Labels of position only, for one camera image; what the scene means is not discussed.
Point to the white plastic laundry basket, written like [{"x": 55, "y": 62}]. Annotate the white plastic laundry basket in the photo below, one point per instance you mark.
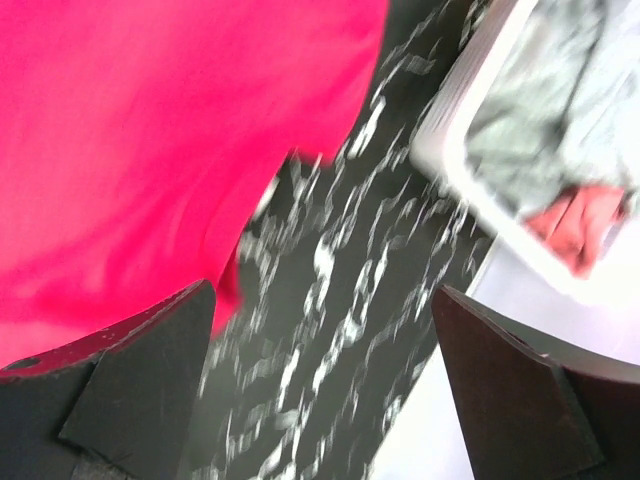
[{"x": 439, "y": 150}]

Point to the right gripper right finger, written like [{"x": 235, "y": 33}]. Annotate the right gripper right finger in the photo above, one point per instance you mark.
[{"x": 533, "y": 406}]

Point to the salmon pink t shirt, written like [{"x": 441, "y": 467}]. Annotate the salmon pink t shirt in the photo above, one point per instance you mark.
[{"x": 574, "y": 226}]

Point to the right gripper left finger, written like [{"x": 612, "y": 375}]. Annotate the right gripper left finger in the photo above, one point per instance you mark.
[{"x": 115, "y": 404}]

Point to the grey t shirt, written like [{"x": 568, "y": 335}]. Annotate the grey t shirt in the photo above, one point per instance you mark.
[{"x": 564, "y": 108}]

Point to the pink red t shirt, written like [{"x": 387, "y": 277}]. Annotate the pink red t shirt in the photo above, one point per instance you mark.
[{"x": 138, "y": 138}]

